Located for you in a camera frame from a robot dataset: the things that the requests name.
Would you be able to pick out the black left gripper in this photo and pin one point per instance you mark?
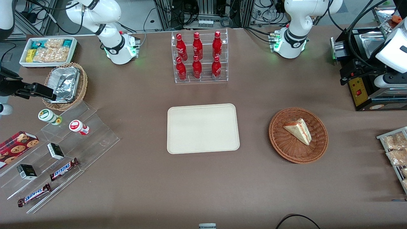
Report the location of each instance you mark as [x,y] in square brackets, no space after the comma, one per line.
[353,69]

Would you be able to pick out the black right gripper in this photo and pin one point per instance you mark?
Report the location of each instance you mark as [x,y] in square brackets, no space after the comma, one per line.
[7,86]

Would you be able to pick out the triangular sandwich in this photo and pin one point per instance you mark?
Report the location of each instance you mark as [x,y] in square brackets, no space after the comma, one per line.
[299,130]

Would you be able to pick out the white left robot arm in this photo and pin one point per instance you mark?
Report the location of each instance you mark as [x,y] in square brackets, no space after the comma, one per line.
[295,38]

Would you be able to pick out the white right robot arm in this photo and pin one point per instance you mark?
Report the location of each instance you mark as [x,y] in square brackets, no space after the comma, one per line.
[111,47]

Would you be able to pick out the aluminium foil tray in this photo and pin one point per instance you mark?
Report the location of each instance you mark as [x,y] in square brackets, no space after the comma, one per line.
[66,81]

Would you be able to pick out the oval wicker basket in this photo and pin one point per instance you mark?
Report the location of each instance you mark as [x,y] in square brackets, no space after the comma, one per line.
[83,84]

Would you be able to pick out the tray of packaged crackers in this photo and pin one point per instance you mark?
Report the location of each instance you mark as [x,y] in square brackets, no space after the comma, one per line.
[381,137]

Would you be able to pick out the round brown wicker basket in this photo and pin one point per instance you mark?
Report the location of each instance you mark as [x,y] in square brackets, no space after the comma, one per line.
[286,149]

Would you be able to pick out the beige rectangular tray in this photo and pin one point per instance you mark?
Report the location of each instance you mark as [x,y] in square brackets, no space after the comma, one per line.
[203,128]

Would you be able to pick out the black machine with yellow panel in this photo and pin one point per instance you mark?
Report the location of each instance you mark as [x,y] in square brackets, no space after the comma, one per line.
[359,92]

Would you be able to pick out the green lid yogurt cup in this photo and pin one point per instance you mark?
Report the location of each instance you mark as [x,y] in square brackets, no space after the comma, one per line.
[47,115]

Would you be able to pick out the white plastic snack bin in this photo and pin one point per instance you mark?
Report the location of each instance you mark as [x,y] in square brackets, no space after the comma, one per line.
[24,62]

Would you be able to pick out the yellow snack packet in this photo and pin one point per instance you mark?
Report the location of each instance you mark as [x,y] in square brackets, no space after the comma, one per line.
[30,55]

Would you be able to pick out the large clear cracker bag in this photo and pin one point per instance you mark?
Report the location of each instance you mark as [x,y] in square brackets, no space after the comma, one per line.
[51,54]

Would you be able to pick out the right wrist white cylinder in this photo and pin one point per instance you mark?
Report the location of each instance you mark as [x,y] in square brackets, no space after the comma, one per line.
[5,109]

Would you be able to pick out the wrist white cylinder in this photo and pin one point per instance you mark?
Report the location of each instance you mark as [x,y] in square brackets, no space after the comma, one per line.
[386,82]
[5,109]

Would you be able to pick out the left wrist white cylinder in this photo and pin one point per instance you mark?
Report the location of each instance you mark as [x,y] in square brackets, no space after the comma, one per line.
[386,82]

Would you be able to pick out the teal snack packet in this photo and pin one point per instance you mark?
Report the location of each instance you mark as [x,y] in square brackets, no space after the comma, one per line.
[67,43]
[37,44]

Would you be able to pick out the small clear cracker bag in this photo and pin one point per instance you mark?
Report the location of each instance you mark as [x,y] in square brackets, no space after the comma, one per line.
[54,43]

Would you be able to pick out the red lid yogurt cup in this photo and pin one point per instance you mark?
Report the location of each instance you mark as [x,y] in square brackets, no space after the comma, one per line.
[76,125]

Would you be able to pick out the red cookie box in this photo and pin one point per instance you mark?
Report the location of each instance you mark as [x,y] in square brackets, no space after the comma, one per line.
[16,146]

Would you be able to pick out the small black box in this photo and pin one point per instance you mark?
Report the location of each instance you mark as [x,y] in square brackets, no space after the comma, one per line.
[27,171]
[55,151]

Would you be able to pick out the clear acrylic stepped shelf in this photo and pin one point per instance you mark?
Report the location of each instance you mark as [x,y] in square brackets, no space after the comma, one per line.
[95,140]

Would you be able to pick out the clear bag of snacks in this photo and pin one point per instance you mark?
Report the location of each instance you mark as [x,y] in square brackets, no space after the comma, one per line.
[405,184]
[397,157]
[394,141]
[404,172]

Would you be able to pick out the snickers chocolate bar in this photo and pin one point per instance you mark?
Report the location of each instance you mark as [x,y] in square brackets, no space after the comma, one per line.
[63,169]
[34,195]

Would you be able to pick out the orange object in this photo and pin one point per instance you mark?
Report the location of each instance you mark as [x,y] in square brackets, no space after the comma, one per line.
[396,19]

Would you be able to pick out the red cola bottle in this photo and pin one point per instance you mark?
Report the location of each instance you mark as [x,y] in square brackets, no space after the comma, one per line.
[216,68]
[181,69]
[181,47]
[217,44]
[197,68]
[197,45]

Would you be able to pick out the clear acrylic bottle rack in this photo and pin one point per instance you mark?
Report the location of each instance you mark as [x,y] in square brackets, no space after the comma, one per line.
[206,79]

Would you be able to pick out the white power strip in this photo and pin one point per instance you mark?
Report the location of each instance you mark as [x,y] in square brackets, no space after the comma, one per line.
[205,23]

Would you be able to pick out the small grey device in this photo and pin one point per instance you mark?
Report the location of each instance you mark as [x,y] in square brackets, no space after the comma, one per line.
[207,226]

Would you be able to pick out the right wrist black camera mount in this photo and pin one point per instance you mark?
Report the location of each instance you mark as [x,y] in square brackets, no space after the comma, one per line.
[8,81]

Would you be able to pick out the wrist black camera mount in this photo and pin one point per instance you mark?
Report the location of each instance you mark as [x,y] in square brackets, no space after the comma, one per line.
[396,78]
[8,81]

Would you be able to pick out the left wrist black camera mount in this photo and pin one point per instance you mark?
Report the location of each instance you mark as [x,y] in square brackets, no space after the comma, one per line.
[396,78]

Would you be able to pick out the aluminium frame rack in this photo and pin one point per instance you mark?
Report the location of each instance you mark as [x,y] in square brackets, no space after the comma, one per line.
[203,9]

